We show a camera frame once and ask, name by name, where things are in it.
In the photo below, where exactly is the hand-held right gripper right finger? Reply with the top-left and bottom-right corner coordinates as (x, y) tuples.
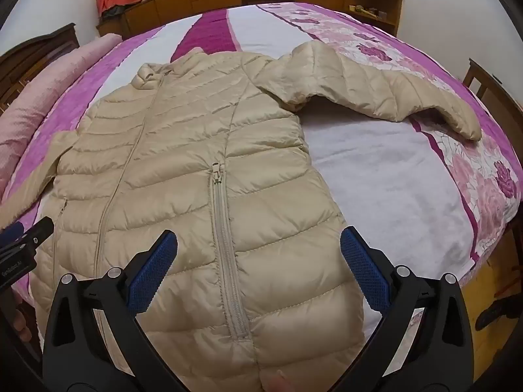
(327, 226), (477, 392)

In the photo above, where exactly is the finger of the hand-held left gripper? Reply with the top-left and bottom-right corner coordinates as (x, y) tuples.
(0, 216), (55, 254)

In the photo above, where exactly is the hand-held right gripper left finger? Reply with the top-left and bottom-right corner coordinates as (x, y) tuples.
(42, 229), (193, 392)

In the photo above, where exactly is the beige puffer jacket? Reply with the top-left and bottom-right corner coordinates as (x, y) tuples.
(30, 40), (483, 392)

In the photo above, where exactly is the person's left hand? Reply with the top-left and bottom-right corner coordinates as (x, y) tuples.
(8, 292), (34, 342)

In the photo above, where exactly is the person's right hand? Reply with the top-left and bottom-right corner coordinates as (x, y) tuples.
(263, 369), (298, 392)

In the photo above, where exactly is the floral striped bed sheet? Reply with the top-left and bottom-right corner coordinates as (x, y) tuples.
(0, 2), (523, 337)

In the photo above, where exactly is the dark slipper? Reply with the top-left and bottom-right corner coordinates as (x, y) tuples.
(475, 297), (516, 331)

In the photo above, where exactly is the pink rolled quilt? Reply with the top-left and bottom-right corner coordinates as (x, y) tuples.
(0, 33), (124, 202)

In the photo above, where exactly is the dark wooden headboard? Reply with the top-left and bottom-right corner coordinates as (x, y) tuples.
(0, 22), (81, 112)

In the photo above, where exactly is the wooden chair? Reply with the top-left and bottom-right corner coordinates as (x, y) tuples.
(464, 58), (523, 116)

